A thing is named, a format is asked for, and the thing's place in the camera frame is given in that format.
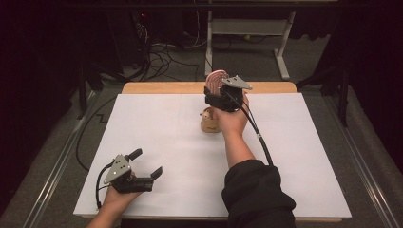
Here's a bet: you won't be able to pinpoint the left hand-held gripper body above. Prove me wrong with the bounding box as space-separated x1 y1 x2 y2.
103 153 157 195

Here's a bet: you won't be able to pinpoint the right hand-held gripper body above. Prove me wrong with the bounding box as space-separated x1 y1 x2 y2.
218 74 254 113

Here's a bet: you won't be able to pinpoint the pink hairbrush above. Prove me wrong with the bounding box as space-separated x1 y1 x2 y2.
204 69 230 97

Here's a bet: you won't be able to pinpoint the person's left hand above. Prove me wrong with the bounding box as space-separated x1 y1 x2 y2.
102 171 144 213

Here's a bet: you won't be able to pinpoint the person's right hand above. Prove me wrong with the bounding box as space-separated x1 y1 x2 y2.
211 91 251 138

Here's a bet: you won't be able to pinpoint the black stand legs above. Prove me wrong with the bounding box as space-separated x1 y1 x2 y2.
296 61 350 128
76 60 129 121

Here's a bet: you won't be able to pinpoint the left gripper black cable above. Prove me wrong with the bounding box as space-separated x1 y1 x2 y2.
95 161 115 211

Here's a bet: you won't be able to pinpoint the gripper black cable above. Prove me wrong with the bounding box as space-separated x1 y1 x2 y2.
95 161 115 211
225 90 275 167

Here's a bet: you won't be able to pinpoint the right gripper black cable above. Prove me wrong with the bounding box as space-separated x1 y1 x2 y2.
225 90 275 167

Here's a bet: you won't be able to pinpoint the black floor cable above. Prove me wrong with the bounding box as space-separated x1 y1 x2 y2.
74 95 119 172

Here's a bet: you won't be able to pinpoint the bundle of floor cables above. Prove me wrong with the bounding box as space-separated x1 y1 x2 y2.
134 22 202 82

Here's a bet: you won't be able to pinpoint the white metal stand frame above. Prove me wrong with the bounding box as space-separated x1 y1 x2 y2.
203 10 297 81

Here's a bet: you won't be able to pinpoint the metal floor rail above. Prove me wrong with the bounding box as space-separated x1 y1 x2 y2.
21 89 98 228
340 124 403 228

